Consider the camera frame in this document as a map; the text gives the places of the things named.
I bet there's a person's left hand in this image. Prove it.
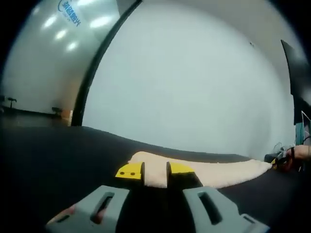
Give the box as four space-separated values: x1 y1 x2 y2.
53 205 76 223

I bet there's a pink towel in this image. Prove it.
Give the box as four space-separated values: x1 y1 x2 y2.
128 151 273 189

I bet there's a black door frame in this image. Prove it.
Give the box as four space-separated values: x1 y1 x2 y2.
70 0 143 127

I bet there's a black table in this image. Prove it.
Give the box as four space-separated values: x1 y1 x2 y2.
0 125 307 233

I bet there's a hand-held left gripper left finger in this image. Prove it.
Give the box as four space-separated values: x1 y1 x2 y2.
45 162 146 233

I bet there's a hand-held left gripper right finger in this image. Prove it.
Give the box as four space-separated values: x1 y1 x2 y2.
166 161 271 233

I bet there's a black monitor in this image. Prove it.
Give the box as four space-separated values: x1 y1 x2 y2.
280 39 311 126

